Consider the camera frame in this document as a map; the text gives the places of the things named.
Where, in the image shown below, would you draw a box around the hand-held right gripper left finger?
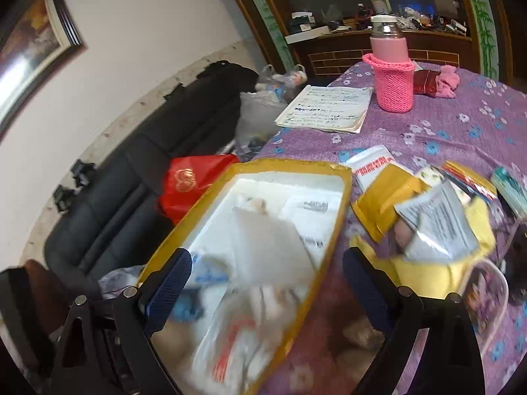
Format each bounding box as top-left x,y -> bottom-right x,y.
39,248 -> 193,395

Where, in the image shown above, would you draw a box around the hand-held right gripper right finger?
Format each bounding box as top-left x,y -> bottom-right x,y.
343,247 -> 486,395

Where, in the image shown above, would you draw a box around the yellow sponge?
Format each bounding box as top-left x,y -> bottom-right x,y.
350,195 -> 497,299

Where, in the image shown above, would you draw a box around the yellow foam-lined box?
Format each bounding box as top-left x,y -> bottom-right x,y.
138,157 -> 353,395

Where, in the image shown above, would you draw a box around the white soft packet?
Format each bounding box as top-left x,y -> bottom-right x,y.
231,206 -> 318,289

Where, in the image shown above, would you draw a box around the blue white packet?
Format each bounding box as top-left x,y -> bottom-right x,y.
173,255 -> 231,322

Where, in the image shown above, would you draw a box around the white packet with red print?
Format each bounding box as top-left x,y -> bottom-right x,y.
193,308 -> 289,391

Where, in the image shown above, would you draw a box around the white printed paper sheet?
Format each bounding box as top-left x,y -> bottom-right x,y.
280,195 -> 342,256

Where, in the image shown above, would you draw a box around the yellow padded envelope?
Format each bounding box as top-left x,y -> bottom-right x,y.
352,171 -> 431,243

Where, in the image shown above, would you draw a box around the red gift bag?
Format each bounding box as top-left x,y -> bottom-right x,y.
157,154 -> 240,226

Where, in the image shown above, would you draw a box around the cartoon print pouch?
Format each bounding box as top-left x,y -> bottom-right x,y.
461,259 -> 511,355

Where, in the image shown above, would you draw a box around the white red-striped packet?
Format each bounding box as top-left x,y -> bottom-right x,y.
346,145 -> 406,192

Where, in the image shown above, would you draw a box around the black sofa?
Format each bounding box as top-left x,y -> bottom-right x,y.
43,61 -> 260,297

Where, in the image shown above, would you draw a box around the brown cushion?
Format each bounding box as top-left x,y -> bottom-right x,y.
0,259 -> 62,338

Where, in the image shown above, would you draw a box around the red yellow striped packet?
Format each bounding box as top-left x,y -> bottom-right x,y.
442,160 -> 499,202

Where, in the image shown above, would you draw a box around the teal packet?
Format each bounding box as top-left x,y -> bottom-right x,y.
490,167 -> 527,217

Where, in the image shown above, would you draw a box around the purple floral tablecloth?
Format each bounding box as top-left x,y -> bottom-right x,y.
247,61 -> 527,395

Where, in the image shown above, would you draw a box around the open handwritten notebook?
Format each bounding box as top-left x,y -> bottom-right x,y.
274,85 -> 374,134

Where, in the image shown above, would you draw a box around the grey translucent plastic bag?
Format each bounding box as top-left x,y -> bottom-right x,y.
235,92 -> 289,161

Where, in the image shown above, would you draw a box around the pink bottle with knit sleeve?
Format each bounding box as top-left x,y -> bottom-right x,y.
362,14 -> 416,113

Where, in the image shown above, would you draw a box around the dark red packet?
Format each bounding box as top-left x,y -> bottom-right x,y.
413,70 -> 442,96

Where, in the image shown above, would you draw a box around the clear plastic bag with items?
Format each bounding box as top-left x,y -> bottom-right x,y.
255,65 -> 307,103

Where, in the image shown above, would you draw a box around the pink fluffy cloth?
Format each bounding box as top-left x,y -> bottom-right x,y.
434,65 -> 461,98

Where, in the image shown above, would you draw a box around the wooden cabinet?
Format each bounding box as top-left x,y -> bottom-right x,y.
216,0 -> 511,87

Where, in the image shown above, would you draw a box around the flat white box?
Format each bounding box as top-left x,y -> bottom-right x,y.
285,25 -> 330,44

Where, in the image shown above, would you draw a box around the framed wall picture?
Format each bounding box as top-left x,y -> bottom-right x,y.
0,0 -> 85,136

